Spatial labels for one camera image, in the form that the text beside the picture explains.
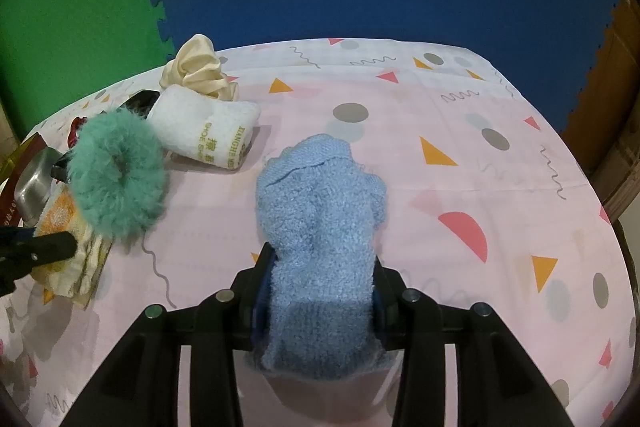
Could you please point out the cream satin scrunchie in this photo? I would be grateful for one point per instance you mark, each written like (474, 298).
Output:
(197, 67)

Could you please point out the small red object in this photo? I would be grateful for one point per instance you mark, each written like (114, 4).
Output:
(76, 129)

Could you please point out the metal bowl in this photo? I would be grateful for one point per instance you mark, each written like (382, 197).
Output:
(35, 184)

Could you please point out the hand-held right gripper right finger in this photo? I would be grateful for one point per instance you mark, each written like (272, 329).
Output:
(388, 309)

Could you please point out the light blue fuzzy sock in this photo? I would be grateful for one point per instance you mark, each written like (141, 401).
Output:
(320, 247)

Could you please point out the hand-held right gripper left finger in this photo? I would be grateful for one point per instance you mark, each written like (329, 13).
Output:
(261, 303)

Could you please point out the brown foam mat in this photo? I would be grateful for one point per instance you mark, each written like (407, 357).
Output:
(610, 107)

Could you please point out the yellow patterned cloth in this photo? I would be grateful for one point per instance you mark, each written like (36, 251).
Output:
(80, 272)

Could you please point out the teal fluffy scrunchie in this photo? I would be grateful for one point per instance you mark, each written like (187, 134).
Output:
(95, 187)

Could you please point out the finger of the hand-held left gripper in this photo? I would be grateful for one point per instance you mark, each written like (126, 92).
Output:
(62, 169)
(40, 252)

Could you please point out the small black object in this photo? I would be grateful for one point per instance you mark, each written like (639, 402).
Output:
(142, 102)

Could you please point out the white towel with gold print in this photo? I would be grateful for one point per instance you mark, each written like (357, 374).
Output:
(200, 127)

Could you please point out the dark red box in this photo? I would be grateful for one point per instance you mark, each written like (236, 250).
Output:
(12, 187)

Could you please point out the green foam mat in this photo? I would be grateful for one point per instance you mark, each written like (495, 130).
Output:
(75, 7)

